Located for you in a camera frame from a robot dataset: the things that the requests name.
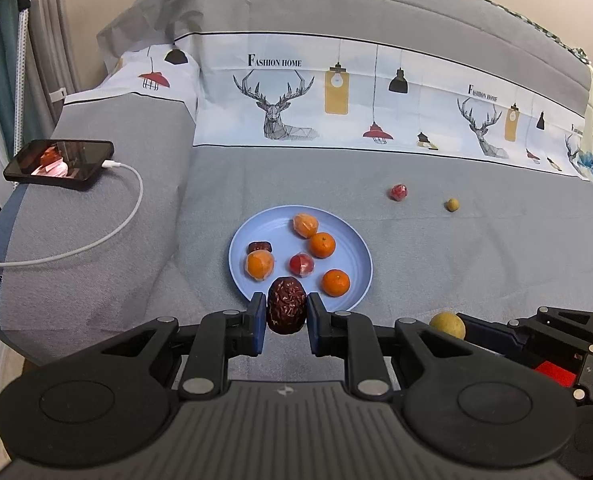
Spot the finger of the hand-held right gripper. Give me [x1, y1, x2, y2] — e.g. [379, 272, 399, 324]
[457, 313, 537, 368]

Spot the grey printed pillow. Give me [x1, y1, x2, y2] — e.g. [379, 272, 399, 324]
[0, 50, 200, 367]

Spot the white metal pole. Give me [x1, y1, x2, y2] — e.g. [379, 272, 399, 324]
[14, 0, 33, 158]

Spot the grey deer-print bed sheet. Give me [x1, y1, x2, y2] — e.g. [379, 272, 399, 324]
[96, 0, 593, 376]

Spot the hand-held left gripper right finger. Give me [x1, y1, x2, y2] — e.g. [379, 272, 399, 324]
[309, 294, 507, 401]

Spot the bare orange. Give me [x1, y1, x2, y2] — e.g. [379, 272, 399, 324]
[309, 232, 337, 259]
[321, 269, 351, 298]

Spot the grey teal curtain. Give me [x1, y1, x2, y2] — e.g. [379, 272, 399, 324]
[0, 0, 82, 196]

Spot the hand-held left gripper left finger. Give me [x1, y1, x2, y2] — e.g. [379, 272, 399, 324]
[71, 294, 267, 401]

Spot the light blue plate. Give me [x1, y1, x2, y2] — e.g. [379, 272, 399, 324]
[228, 205, 374, 312]

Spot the plastic-wrapped orange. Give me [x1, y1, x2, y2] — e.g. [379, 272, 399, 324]
[245, 251, 276, 281]
[291, 213, 321, 239]

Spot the white charging cable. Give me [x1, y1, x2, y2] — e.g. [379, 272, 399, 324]
[0, 159, 144, 267]

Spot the black smartphone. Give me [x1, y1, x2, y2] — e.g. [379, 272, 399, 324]
[3, 140, 114, 192]

